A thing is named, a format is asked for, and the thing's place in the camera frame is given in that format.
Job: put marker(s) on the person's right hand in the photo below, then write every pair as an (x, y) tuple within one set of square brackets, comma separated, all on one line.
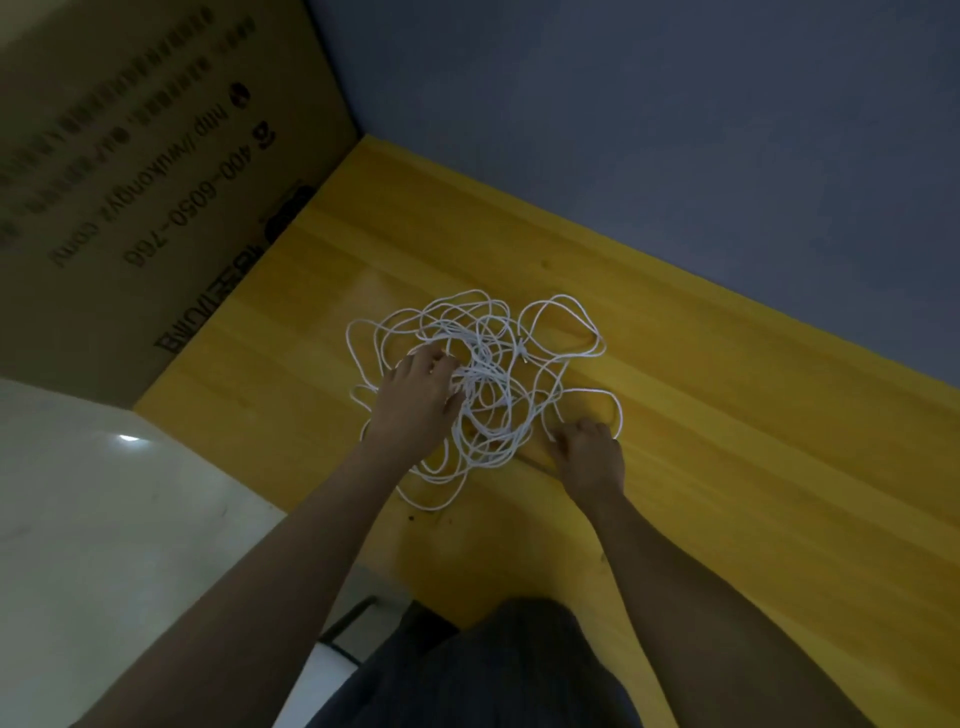
[(593, 465)]

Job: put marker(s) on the plain brown cardboard box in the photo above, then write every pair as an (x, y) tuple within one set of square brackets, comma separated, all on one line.
[(150, 165)]

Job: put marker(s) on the person's left hand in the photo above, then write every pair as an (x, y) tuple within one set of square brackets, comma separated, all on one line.
[(408, 405)]

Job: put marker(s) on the person's left forearm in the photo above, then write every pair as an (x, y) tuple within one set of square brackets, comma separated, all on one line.
[(240, 615)]

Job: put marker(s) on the person's dark clothing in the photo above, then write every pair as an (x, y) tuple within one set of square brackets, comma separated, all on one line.
[(480, 675)]

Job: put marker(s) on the person's right forearm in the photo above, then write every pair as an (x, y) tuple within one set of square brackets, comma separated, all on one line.
[(720, 615)]

